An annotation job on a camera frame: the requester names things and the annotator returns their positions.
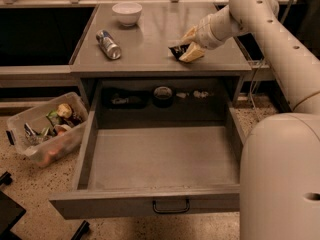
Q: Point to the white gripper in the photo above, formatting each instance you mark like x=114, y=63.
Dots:
x=204, y=35

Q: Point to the black rxbar chocolate wrapper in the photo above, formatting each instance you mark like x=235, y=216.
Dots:
x=177, y=48

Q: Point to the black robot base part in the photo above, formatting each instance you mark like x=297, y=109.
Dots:
x=11, y=212

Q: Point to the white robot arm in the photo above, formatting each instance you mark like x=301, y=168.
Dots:
x=280, y=162

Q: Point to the grey counter cabinet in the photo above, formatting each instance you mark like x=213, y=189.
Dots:
x=145, y=48

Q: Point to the grey open drawer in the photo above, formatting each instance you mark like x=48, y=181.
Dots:
x=130, y=157

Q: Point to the white crumpled paper piece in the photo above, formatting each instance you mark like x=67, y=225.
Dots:
x=196, y=94

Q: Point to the black tape roll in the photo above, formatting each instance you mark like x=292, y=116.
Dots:
x=162, y=97

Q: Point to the white ceramic bowl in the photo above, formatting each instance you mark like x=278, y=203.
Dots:
x=127, y=13

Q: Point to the silver blue drink can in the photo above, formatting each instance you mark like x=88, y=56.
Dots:
x=107, y=44

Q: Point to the yellow snack in bin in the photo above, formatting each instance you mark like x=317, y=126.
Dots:
x=64, y=110

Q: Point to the green packet in bin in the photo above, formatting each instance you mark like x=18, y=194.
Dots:
x=54, y=118

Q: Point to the clear plastic storage bin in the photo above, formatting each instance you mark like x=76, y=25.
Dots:
x=32, y=134

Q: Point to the black drawer handle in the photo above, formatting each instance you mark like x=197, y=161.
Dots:
x=169, y=207

